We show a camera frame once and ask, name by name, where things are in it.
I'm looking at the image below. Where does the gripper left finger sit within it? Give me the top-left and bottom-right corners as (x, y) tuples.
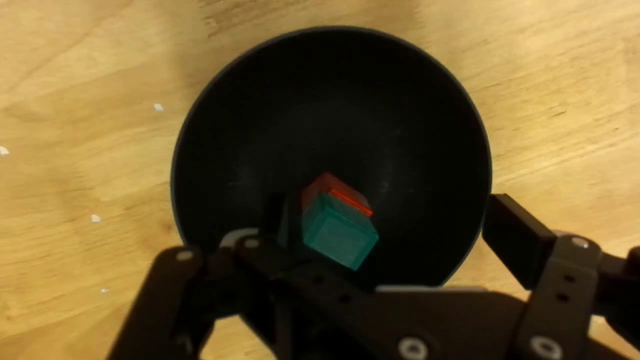
(106, 192), (401, 360)

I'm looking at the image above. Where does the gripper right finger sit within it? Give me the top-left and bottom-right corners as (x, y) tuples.
(481, 193), (640, 360)

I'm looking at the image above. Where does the black bowl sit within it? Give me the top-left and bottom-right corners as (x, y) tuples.
(170, 26), (493, 291)

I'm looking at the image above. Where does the teal block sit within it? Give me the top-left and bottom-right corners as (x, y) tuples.
(301, 192), (379, 271)

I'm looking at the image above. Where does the red block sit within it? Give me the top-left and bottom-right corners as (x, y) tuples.
(301, 172), (374, 217)

